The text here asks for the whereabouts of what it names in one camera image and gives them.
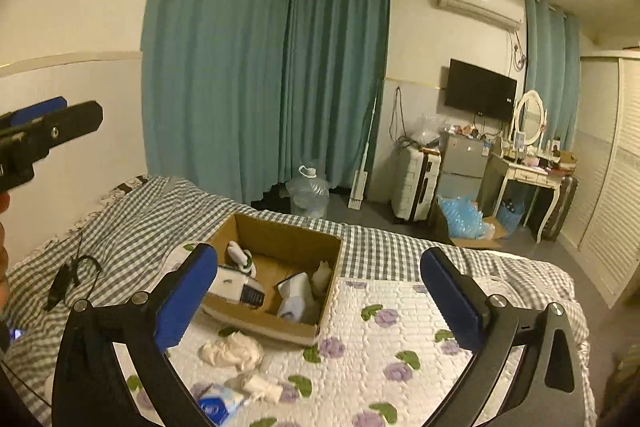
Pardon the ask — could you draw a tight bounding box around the narrow teal curtain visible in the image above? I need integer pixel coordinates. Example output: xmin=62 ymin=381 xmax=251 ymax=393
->
xmin=523 ymin=0 xmax=582 ymax=152

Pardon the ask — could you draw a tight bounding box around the white oval vanity mirror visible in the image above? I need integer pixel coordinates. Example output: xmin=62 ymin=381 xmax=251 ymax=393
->
xmin=513 ymin=89 xmax=548 ymax=148

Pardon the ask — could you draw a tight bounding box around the brown cardboard box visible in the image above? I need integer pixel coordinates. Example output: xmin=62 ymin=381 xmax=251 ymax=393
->
xmin=201 ymin=213 xmax=344 ymax=348

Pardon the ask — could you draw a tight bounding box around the small white soft figure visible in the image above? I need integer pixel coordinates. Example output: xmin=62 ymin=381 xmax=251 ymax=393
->
xmin=312 ymin=260 xmax=334 ymax=296

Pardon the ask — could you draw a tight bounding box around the white plastic container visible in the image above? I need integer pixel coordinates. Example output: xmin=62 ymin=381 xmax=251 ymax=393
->
xmin=276 ymin=272 xmax=321 ymax=325

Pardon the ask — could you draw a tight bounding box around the wide teal curtain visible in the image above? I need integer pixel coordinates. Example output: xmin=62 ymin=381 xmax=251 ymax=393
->
xmin=141 ymin=0 xmax=392 ymax=206

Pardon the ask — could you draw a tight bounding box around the brown patterned pillow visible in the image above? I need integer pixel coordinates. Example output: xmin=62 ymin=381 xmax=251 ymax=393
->
xmin=106 ymin=176 xmax=152 ymax=198

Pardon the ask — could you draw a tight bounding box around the white louvred wardrobe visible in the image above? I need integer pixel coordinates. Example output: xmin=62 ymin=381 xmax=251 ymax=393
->
xmin=560 ymin=50 xmax=640 ymax=308

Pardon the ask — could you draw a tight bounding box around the white flat mop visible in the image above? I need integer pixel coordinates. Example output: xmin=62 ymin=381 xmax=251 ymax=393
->
xmin=348 ymin=83 xmax=383 ymax=210

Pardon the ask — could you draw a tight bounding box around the person's left hand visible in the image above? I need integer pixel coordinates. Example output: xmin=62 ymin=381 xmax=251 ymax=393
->
xmin=0 ymin=193 xmax=11 ymax=310

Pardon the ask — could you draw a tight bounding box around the blue and white tissue packet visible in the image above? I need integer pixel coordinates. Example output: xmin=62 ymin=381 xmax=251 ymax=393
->
xmin=196 ymin=382 xmax=249 ymax=427

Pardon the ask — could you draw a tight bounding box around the white suitcase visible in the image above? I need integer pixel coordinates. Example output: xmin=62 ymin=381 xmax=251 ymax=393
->
xmin=391 ymin=144 xmax=443 ymax=224

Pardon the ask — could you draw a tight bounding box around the grey mini fridge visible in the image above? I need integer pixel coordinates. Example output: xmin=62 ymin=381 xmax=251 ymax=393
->
xmin=437 ymin=130 xmax=492 ymax=208

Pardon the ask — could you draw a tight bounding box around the white packet with dark label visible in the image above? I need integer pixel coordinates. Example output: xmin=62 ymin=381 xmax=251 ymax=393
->
xmin=207 ymin=264 xmax=266 ymax=308

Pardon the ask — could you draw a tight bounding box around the floral quilted mat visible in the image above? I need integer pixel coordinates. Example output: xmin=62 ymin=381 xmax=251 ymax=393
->
xmin=112 ymin=278 xmax=598 ymax=427

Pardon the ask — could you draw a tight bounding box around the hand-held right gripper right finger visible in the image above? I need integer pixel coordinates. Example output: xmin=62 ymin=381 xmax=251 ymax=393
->
xmin=420 ymin=247 xmax=598 ymax=427

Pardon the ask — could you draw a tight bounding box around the black wall television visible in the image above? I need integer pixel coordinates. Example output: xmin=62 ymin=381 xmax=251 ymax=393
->
xmin=446 ymin=58 xmax=518 ymax=118

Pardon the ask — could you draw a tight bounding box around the clear water jug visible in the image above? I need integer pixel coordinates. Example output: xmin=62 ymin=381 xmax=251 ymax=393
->
xmin=286 ymin=165 xmax=330 ymax=219

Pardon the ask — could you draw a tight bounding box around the cardboard box on floor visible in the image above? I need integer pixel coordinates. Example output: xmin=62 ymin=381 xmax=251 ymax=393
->
xmin=431 ymin=202 xmax=510 ymax=250

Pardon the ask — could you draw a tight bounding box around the clear plastic bag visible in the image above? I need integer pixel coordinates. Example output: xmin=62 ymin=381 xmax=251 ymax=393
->
xmin=411 ymin=113 xmax=451 ymax=146

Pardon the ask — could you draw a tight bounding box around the grey checked blanket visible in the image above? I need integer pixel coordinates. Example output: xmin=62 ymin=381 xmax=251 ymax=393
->
xmin=0 ymin=177 xmax=591 ymax=413

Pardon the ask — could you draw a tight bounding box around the dark suitcase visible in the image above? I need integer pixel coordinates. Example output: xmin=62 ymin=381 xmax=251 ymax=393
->
xmin=542 ymin=176 xmax=579 ymax=242

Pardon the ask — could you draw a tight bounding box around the white air conditioner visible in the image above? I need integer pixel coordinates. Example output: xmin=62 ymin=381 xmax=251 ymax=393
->
xmin=437 ymin=0 xmax=525 ymax=32

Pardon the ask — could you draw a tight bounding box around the black cable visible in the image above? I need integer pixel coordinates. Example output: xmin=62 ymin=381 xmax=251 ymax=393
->
xmin=46 ymin=254 xmax=104 ymax=311

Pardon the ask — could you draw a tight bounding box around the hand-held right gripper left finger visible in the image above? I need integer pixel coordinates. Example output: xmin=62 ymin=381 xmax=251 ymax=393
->
xmin=50 ymin=243 xmax=220 ymax=427

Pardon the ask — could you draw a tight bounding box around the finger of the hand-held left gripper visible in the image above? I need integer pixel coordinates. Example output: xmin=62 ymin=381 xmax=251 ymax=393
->
xmin=0 ymin=96 xmax=69 ymax=128
xmin=12 ymin=101 xmax=104 ymax=158

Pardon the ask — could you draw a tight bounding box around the blue plastic bag pile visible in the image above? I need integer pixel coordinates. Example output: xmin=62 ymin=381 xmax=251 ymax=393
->
xmin=437 ymin=194 xmax=496 ymax=241

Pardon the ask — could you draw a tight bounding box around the white dressing table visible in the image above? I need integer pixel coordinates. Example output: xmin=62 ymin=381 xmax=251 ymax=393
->
xmin=492 ymin=151 xmax=576 ymax=244

